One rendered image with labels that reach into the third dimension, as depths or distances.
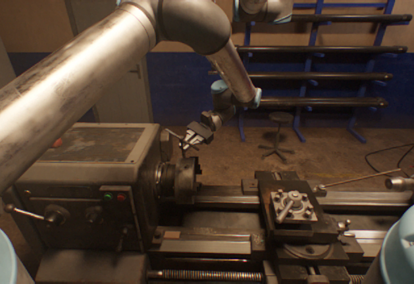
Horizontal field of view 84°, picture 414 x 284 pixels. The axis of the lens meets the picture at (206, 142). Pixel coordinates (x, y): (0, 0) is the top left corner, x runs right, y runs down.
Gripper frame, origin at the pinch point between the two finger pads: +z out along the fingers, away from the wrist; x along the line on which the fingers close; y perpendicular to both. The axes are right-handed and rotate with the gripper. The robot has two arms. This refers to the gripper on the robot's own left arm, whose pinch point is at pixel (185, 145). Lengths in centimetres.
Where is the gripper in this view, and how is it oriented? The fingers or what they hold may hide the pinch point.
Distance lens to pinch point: 107.1
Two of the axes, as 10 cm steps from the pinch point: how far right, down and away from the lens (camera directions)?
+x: -7.5, -4.9, 4.5
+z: -6.6, 6.0, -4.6
